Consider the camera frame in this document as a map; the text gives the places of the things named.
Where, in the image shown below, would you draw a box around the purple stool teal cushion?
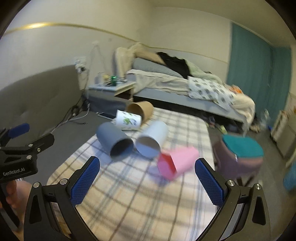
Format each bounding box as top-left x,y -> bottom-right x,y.
213,135 -> 264,186

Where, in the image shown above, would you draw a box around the black clothing on bed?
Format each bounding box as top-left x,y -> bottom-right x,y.
157,52 -> 192,79

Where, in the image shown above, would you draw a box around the person's hand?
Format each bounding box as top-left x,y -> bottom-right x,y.
1,180 -> 32,240

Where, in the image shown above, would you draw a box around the grey padded headboard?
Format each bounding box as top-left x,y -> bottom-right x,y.
1,65 -> 82,147

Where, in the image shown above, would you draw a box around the blue basket at right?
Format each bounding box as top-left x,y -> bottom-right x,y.
283,163 -> 296,191

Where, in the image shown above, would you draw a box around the grey cylindrical cup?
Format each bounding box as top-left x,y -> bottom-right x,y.
96,122 -> 134,161

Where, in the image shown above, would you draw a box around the white phone on floor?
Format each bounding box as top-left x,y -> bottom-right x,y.
96,112 -> 116,120

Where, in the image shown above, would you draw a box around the teal curtain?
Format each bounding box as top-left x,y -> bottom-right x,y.
227,24 -> 292,126

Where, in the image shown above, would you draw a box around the pink hexagonal cup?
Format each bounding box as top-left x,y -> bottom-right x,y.
157,146 -> 200,180

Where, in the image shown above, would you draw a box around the black floor cables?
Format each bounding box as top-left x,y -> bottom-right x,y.
49,67 -> 91,135

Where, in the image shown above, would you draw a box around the grey bedside table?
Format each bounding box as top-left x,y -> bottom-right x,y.
86,81 -> 134,115

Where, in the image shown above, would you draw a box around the light blue cylindrical cup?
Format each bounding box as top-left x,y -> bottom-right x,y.
135,120 -> 169,159

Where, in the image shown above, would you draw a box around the bed with grey frame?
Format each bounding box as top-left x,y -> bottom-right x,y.
114,43 -> 255,132

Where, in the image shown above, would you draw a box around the white printed cup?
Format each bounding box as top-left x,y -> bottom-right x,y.
111,110 -> 142,131

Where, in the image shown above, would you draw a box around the plaid checkered table cloth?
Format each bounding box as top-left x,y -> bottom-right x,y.
46,106 -> 220,241

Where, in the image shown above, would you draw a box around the green object on nightstand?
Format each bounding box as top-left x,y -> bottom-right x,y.
110,76 -> 117,86

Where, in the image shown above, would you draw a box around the white wall power socket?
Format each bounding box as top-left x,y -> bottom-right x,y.
74,56 -> 87,74

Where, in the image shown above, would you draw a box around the white cabinet at right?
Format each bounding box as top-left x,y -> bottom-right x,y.
271,93 -> 295,167

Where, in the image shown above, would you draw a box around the brown cardboard cup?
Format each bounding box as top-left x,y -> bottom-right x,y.
125,101 -> 154,124

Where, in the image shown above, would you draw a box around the white patterned pillow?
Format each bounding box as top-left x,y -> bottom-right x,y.
188,77 -> 235,111

